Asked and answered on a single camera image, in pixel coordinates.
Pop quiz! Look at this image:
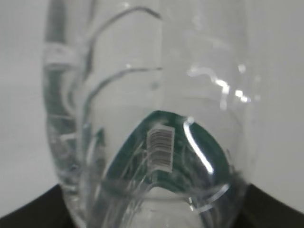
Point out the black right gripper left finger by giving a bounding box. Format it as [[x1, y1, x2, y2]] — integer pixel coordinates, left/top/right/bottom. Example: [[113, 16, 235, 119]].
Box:
[[0, 185, 75, 228]]

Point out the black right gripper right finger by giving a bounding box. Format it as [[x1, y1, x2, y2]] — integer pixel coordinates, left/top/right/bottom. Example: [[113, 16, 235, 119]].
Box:
[[233, 184, 304, 228]]

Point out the clear green-label water bottle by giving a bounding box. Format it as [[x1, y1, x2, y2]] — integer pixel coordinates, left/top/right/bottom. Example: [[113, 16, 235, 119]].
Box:
[[43, 0, 255, 228]]

